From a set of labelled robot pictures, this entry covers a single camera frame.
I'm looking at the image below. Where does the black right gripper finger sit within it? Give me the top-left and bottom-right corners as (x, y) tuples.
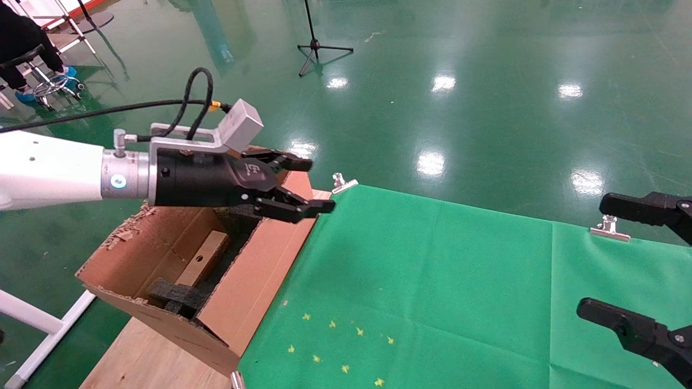
(599, 191), (692, 246)
(576, 297), (692, 387)

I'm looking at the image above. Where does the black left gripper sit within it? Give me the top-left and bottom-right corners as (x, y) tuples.
(154, 147), (336, 224)

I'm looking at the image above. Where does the small taped cardboard box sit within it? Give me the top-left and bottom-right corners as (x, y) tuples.
(174, 231), (231, 288)

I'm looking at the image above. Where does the large open cardboard carton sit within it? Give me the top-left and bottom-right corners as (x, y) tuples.
(76, 145), (331, 377)

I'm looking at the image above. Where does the black foam padding piece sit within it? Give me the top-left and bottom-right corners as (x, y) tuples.
(214, 205), (260, 271)
(147, 277), (211, 320)

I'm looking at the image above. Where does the green table cloth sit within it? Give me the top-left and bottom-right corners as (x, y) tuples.
(238, 184), (553, 389)
(549, 220), (692, 389)

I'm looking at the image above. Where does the black tripod stand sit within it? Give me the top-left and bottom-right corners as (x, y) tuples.
(297, 0), (355, 77)

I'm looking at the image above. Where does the black pole stand round base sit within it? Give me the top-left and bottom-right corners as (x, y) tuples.
(76, 0), (115, 34)

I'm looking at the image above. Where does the black round stool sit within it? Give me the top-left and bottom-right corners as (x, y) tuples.
(0, 44), (86, 111)

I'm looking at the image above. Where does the person in black clothes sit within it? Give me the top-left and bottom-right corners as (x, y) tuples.
(0, 0), (79, 106)

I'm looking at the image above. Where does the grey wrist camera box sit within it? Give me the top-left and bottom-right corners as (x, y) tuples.
(218, 98), (264, 153)

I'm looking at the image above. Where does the silver camera mount bracket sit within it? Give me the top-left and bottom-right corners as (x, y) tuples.
(112, 122), (225, 158)

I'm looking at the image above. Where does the black camera cable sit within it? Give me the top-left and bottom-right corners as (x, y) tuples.
(0, 66), (232, 135)

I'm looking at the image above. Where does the white metal stand frame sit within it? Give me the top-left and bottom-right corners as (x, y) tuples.
(0, 289), (98, 389)

